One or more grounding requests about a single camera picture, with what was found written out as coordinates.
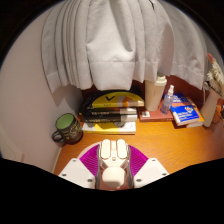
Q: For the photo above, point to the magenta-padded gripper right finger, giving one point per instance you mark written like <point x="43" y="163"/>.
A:
<point x="151" y="170"/>

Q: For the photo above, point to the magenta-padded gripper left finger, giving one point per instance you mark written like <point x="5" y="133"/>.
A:
<point x="76" y="172"/>

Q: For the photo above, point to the white computer mouse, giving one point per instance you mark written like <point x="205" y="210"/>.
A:
<point x="113" y="175"/>

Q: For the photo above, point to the dark green mug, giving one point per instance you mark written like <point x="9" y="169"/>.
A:
<point x="70" y="130"/>

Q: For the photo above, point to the white and yellow book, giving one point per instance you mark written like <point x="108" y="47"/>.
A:
<point x="106" y="128"/>

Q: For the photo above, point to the red-brown book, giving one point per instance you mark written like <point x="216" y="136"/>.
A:
<point x="151" y="116"/>

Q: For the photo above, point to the blue book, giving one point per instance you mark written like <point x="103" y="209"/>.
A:
<point x="185" y="111"/>

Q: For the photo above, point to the clear spray bottle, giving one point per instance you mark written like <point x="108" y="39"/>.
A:
<point x="167" y="103"/>

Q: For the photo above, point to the yellow orange book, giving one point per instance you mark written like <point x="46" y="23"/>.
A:
<point x="199" y="118"/>

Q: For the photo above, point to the white tumbler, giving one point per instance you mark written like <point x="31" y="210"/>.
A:
<point x="154" y="95"/>

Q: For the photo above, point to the white curtain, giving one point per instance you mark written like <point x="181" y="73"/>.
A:
<point x="116" y="40"/>

